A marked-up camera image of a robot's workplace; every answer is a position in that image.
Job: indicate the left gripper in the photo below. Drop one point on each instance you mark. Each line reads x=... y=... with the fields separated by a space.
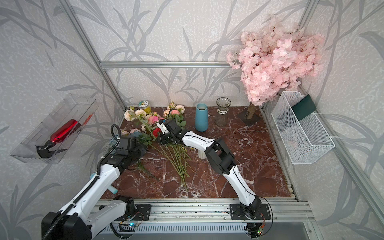
x=143 y=149

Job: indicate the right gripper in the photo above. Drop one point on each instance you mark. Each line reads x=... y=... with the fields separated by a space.
x=162 y=142

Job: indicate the pink white rose stem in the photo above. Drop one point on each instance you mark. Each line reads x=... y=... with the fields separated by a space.
x=153 y=118

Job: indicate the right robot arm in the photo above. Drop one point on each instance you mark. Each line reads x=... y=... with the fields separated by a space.
x=221 y=159

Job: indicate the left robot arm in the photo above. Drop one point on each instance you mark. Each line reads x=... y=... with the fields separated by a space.
x=74 y=221

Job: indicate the teal ceramic vase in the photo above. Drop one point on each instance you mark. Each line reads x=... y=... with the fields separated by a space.
x=201 y=118

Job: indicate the white ribbed vase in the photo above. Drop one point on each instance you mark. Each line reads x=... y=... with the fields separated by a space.
x=201 y=154

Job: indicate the clear glass vase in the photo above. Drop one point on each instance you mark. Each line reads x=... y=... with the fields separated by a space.
x=223 y=105

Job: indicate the red carnation stem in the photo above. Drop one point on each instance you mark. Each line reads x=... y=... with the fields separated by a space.
x=176 y=154

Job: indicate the pink rose bunch with leaves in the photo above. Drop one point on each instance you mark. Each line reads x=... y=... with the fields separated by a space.
x=175 y=112

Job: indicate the teal plastic scraper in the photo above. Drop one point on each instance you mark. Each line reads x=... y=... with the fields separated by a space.
x=111 y=189

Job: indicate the small tape roll jar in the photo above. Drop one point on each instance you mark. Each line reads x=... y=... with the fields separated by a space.
x=145 y=105

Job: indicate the pink cherry blossom tree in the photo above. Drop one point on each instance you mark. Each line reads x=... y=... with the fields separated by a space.
x=275 y=58

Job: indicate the dark green card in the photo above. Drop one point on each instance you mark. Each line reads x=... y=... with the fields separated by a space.
x=304 y=108

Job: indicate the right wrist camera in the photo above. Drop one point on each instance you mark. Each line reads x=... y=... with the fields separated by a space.
x=163 y=128

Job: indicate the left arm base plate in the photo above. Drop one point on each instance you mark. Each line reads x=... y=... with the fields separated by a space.
x=140 y=213

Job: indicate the clear plastic wall bin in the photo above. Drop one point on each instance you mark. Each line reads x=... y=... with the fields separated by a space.
x=71 y=107

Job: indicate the aluminium front rail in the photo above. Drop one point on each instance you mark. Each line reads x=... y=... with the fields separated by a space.
x=215 y=210

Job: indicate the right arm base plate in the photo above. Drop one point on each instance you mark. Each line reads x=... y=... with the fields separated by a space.
x=239 y=212

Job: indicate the white wire mesh basket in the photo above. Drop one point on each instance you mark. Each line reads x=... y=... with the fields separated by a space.
x=305 y=141

